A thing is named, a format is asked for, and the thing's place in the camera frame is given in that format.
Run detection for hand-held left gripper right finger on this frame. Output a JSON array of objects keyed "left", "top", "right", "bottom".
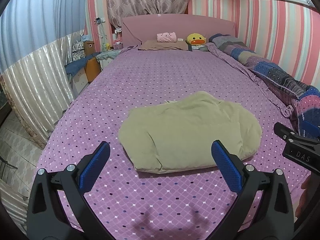
[{"left": 211, "top": 140, "right": 295, "bottom": 240}]

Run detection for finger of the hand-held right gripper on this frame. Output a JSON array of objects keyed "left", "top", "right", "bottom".
[
  {"left": 273, "top": 122, "right": 299, "bottom": 143},
  {"left": 299, "top": 119, "right": 320, "bottom": 138}
]

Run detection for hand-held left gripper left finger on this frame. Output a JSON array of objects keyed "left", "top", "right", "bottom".
[{"left": 26, "top": 141, "right": 115, "bottom": 240}]

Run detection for olive green puffer jacket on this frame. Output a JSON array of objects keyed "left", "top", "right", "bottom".
[{"left": 118, "top": 91, "right": 262, "bottom": 174}]

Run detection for person's right hand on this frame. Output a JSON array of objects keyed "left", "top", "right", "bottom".
[{"left": 296, "top": 175, "right": 312, "bottom": 217}]

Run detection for patchwork quilt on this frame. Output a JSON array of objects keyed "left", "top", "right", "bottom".
[{"left": 209, "top": 33, "right": 320, "bottom": 138}]

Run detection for black metal chair legs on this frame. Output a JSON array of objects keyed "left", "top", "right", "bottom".
[{"left": 0, "top": 152, "right": 18, "bottom": 178}]

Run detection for cream satin curtain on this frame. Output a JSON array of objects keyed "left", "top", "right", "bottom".
[
  {"left": 0, "top": 179, "right": 29, "bottom": 233},
  {"left": 0, "top": 30, "right": 87, "bottom": 148}
]

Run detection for orange wooden cabinet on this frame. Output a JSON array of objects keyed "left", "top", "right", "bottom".
[{"left": 85, "top": 57, "right": 102, "bottom": 83}]

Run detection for purple dotted bed sheet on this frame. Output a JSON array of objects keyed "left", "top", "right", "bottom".
[{"left": 32, "top": 44, "right": 313, "bottom": 240}]

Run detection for dark cabinet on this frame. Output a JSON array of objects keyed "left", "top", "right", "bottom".
[{"left": 0, "top": 90, "right": 13, "bottom": 125}]

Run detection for white nightstand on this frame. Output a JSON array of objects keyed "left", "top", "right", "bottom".
[{"left": 96, "top": 50, "right": 120, "bottom": 68}]

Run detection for patterned storage bag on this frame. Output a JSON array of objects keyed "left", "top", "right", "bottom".
[{"left": 72, "top": 41, "right": 85, "bottom": 60}]

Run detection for brown cardboard box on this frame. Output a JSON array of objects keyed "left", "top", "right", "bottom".
[{"left": 83, "top": 41, "right": 94, "bottom": 55}]

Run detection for yellow duck plush toy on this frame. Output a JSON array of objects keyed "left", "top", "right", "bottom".
[{"left": 186, "top": 33, "right": 209, "bottom": 52}]

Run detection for brown pillow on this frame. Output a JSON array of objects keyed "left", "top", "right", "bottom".
[{"left": 138, "top": 39, "right": 188, "bottom": 51}]

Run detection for pink plush pillow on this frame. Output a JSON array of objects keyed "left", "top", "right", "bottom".
[{"left": 157, "top": 32, "right": 177, "bottom": 43}]

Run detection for pink headboard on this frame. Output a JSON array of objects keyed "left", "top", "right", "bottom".
[{"left": 122, "top": 14, "right": 236, "bottom": 48}]

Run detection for blue sheer curtain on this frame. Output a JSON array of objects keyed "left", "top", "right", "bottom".
[{"left": 0, "top": 0, "right": 88, "bottom": 75}]

